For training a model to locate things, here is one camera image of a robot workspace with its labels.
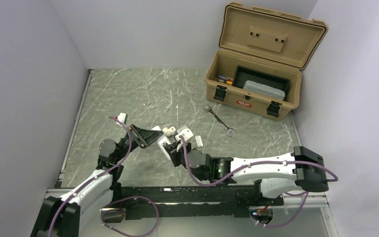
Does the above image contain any yellow tool in toolbox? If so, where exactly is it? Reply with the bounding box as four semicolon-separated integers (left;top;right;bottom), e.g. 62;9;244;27
216;75;233;85

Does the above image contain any black toolbox left latch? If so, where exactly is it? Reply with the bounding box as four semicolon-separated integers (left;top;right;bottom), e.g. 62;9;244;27
213;85;227;101

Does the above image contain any black toolbox right latch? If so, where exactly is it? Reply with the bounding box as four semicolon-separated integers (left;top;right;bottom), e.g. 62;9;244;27
266;101;282;118

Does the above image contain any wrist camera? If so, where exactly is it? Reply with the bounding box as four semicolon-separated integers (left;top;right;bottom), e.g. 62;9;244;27
116;113;128;123
175;125;193;142

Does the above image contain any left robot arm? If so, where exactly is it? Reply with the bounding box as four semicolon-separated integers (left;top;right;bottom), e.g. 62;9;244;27
31;122;164;237

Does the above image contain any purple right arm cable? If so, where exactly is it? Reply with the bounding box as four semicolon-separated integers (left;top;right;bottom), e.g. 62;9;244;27
180;135;339;188

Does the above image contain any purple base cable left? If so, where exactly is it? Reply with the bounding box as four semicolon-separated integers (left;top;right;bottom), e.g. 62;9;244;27
100;196;160;237

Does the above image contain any silver open-end wrench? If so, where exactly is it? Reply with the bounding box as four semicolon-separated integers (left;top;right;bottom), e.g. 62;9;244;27
203;105;236;138

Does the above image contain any black toolbox latch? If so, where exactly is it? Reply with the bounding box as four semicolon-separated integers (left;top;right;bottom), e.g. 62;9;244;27
266;101;282;118
213;85;227;101

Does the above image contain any white battery cover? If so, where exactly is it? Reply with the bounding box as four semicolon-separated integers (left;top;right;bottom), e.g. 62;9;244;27
195;135;203;148

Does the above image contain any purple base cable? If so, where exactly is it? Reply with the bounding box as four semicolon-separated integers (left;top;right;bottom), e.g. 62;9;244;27
100;196;160;237
250;191;308;229

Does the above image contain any tan plastic toolbox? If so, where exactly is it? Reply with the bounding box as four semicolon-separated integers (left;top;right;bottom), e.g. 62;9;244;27
204;2;328;121

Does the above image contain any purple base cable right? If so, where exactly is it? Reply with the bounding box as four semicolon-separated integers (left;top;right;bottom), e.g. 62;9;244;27
250;191;308;229

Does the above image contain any black tray in toolbox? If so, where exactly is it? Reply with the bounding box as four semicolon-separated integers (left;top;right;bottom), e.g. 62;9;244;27
233;66;290;95

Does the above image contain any white remote control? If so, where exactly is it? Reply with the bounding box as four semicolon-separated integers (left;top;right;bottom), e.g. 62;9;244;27
152;126;172;155

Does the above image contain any white plastic pipe elbow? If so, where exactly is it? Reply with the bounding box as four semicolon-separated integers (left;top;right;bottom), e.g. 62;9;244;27
162;126;177;137

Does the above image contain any grey plastic case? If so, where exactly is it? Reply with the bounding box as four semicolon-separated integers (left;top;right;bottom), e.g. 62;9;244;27
243;80;286;100

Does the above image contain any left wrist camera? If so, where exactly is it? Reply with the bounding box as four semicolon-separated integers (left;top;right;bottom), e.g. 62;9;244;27
116;113;128;123

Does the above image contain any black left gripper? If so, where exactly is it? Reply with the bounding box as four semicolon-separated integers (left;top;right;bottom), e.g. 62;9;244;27
114;123;164;163

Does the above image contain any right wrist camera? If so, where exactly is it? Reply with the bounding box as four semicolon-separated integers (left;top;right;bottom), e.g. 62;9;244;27
175;125;193;142

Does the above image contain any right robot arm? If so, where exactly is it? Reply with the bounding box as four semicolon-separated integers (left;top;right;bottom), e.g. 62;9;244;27
158;142;330;205

